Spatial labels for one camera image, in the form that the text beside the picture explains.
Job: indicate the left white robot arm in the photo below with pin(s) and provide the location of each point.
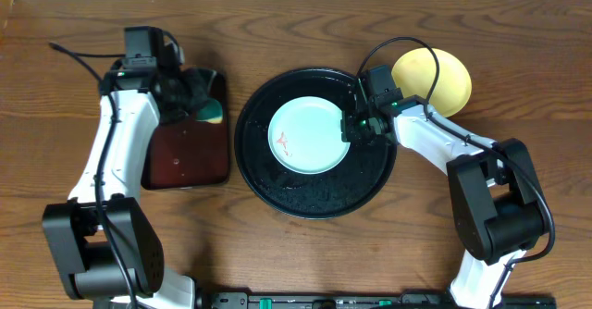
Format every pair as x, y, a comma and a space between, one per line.
104, 247

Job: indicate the green yellow sponge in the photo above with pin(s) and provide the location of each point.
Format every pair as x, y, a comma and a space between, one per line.
212, 112

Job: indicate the round black tray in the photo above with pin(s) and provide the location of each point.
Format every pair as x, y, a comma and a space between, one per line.
348, 186

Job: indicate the dark red rectangular tray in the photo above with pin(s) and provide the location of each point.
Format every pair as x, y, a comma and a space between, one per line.
190, 153

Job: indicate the light blue plate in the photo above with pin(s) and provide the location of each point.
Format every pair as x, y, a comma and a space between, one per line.
304, 135

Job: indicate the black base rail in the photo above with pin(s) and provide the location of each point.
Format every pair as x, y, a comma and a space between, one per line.
413, 299

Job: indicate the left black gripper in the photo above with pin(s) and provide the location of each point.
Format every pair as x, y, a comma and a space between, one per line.
186, 95

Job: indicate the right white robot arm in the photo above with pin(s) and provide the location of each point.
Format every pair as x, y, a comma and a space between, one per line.
501, 215

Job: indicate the yellow plate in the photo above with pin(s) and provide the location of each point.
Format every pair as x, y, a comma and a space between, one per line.
415, 71

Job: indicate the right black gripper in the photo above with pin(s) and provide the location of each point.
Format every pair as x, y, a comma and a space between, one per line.
349, 133

